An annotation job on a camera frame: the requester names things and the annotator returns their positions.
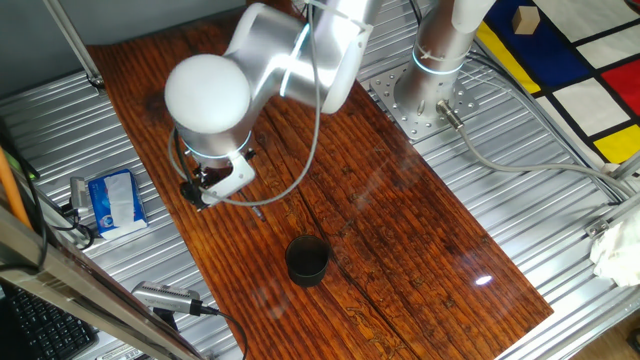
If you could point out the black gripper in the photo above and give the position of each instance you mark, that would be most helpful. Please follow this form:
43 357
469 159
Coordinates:
215 177

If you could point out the clear black gel pen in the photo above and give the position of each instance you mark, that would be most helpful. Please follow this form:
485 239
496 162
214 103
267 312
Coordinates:
259 212

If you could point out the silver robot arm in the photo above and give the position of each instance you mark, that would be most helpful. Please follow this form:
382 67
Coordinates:
210 100

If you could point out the black mesh pen holder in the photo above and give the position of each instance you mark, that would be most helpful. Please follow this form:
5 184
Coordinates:
307 272

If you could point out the blue tissue pack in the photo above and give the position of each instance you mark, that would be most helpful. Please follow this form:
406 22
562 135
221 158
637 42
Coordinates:
100 200

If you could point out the small grey box device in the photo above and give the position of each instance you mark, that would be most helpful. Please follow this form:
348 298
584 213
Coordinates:
79 192

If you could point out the orange pole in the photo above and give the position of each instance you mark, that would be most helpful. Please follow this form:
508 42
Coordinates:
12 190

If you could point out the black keyboard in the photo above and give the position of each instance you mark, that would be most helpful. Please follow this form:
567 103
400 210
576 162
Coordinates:
45 325

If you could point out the small wooden block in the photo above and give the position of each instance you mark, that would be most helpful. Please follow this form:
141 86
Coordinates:
525 20

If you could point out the colourful block pattern mat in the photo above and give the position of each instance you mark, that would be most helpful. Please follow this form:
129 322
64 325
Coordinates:
550 55

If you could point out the white crumpled cloth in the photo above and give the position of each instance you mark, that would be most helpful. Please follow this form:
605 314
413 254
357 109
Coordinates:
620 250

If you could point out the silver depth camera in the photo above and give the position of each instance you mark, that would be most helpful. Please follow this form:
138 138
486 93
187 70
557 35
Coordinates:
165 296

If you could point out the aluminium frame beam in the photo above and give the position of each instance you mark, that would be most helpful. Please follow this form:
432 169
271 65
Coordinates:
75 290

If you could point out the aluminium frame post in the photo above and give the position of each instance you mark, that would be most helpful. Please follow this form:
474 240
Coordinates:
75 45

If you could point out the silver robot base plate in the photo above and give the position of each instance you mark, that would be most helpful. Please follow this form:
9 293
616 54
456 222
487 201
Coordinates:
390 95

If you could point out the aluminium corner bracket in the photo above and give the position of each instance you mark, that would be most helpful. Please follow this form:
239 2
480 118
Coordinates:
596 227

